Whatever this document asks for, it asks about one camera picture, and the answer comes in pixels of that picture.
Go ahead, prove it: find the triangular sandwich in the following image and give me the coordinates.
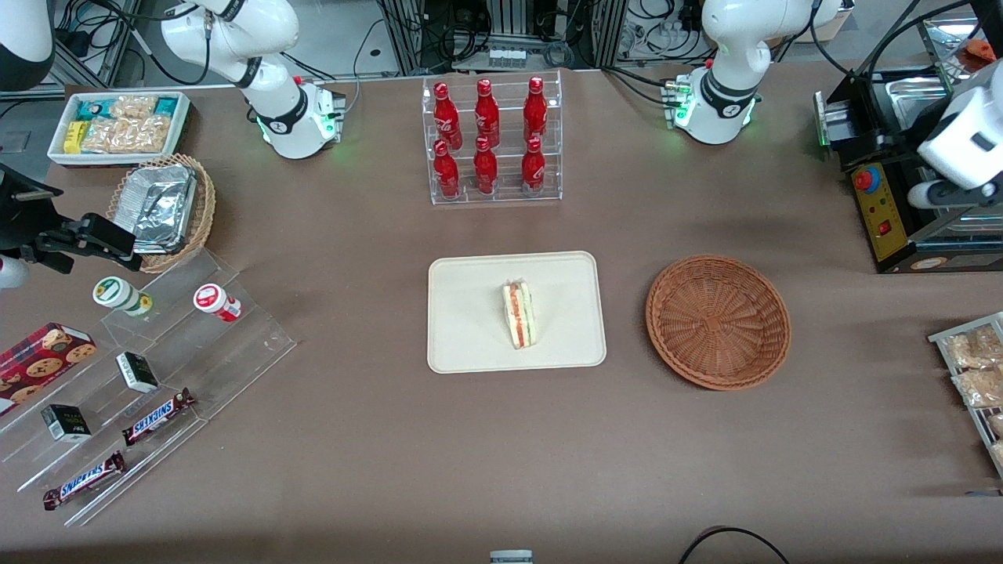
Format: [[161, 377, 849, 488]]
[[502, 280, 536, 350]]

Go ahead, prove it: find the brown Snickers bar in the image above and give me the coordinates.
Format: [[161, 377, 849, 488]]
[[121, 388, 197, 447], [42, 450, 128, 512]]

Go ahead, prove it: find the black cable loop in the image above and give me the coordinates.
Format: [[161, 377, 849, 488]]
[[678, 526, 792, 564]]

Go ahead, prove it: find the black food warmer machine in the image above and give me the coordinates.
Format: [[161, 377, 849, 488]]
[[815, 12, 1003, 275]]

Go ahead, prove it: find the steel warmer pan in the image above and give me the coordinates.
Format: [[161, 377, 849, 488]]
[[889, 70, 953, 118]]

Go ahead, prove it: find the aluminium foil tray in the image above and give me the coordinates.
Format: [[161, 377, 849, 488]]
[[123, 164, 197, 254]]

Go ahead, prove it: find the red lid white cup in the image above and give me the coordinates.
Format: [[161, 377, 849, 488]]
[[194, 284, 242, 323]]

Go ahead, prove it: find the tan wicker basket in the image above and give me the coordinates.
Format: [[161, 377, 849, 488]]
[[106, 153, 217, 275]]

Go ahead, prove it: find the grey wire rack tray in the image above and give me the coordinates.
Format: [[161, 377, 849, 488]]
[[928, 312, 1003, 479]]

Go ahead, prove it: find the clear acrylic stepped stand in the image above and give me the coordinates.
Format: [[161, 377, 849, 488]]
[[0, 249, 297, 527]]

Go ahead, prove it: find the red cola bottle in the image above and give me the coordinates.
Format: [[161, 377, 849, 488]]
[[521, 137, 546, 197], [433, 139, 461, 199], [433, 81, 463, 150], [523, 76, 549, 144], [473, 136, 498, 195], [474, 78, 501, 148]]

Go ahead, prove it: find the brown round wicker basket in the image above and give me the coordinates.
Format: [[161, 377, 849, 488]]
[[645, 254, 792, 391]]

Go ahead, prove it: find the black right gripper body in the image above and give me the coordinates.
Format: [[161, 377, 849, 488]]
[[0, 163, 79, 271]]

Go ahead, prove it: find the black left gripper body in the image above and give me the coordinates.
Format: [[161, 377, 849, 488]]
[[883, 121, 931, 177]]

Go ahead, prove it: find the red cookie box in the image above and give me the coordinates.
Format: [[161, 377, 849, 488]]
[[0, 322, 98, 418]]

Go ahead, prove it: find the clear acrylic bottle rack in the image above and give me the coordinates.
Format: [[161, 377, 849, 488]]
[[421, 70, 563, 206]]

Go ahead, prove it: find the beige rectangular tray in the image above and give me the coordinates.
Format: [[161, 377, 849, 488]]
[[426, 251, 608, 374]]

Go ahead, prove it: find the green lid white cup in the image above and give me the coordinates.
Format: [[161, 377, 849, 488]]
[[92, 277, 154, 317]]

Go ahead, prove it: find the small black box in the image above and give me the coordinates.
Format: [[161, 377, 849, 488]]
[[41, 404, 92, 443], [115, 352, 160, 394]]

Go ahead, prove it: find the white rectangular snack bin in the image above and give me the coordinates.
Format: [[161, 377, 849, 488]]
[[47, 91, 192, 168]]

